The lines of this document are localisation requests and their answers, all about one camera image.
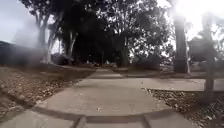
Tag row of trees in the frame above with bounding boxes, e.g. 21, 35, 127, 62
19, 0, 174, 68

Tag leaf-strewn dirt ground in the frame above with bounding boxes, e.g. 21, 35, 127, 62
142, 87, 224, 128
0, 63, 98, 121

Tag dark bush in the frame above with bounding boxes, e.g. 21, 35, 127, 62
50, 52, 74, 66

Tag pole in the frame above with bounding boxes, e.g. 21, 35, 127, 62
203, 13, 216, 93

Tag thick tree trunk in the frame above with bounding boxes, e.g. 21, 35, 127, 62
172, 13, 191, 74

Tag building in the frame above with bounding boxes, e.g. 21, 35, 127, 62
0, 40, 44, 66

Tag grey concrete path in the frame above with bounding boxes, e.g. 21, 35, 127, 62
0, 68, 224, 128

